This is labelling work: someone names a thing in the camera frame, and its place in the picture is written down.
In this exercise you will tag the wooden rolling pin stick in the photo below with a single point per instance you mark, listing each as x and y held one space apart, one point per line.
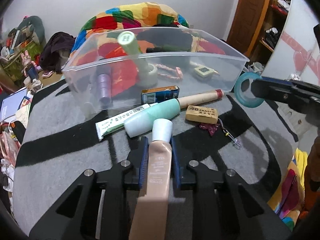
199 99

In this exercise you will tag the light green tube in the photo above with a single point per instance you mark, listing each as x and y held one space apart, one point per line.
128 42

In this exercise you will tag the grey black blanket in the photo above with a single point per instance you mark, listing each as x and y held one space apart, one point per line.
59 144

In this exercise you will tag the braided rope toy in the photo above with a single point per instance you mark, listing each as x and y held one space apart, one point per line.
169 73

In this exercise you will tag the clear plastic storage box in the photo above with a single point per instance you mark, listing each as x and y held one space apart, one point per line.
110 69

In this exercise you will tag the wooden wardrobe shelf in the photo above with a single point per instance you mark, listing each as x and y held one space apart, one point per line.
256 27

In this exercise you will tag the red envelope packet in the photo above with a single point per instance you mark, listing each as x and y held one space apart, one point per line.
124 73

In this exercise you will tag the purple translucent tube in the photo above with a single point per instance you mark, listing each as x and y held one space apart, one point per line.
104 88

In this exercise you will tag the mahjong tile keychain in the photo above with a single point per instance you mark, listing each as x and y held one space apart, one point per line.
205 72

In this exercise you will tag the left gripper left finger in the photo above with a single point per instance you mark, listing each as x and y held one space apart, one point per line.
134 179

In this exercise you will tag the mint green bottle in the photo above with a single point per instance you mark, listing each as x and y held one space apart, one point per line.
142 122

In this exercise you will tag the black clothing on bed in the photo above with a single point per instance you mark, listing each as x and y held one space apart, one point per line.
158 40

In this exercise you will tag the teal tape roll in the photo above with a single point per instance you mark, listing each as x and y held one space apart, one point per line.
242 90

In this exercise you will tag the blue matchbox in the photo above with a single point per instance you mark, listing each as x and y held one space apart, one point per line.
160 94

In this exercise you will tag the beige cosmetic tube white cap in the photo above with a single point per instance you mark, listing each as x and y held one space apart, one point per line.
150 216

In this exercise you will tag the blue white book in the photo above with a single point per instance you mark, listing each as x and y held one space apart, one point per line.
11 104

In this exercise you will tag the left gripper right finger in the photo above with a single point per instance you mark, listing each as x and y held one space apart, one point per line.
183 177

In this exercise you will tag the white toothpaste tube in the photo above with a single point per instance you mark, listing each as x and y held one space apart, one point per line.
116 122

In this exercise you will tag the rabbit doll figure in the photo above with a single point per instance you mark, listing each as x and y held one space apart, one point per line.
29 66

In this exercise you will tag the colourful patchwork quilt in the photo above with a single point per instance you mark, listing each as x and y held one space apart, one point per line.
145 14

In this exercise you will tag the white tape roll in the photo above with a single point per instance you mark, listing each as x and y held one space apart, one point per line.
148 79

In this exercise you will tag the tan eraser block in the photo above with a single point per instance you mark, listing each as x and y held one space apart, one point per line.
201 114

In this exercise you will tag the grey neck pillow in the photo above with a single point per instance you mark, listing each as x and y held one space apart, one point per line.
33 27

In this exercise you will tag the green basket of clutter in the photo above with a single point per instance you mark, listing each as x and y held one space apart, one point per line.
13 66

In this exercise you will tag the dark clothes pile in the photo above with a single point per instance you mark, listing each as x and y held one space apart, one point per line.
50 59

